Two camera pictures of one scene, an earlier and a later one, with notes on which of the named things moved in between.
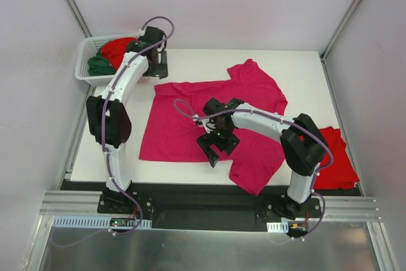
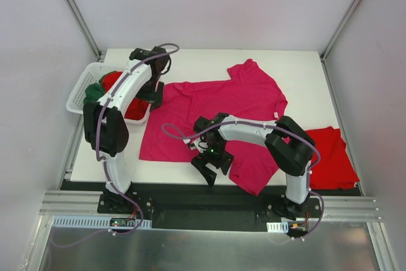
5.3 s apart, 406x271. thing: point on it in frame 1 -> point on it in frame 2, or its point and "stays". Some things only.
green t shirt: x=99 y=65 -> x=94 y=92
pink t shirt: x=171 y=131 stays
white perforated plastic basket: x=89 y=46 -> x=85 y=74
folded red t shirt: x=341 y=174 stays
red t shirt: x=113 y=50 -> x=136 y=108
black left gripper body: x=157 y=70 -> x=152 y=95
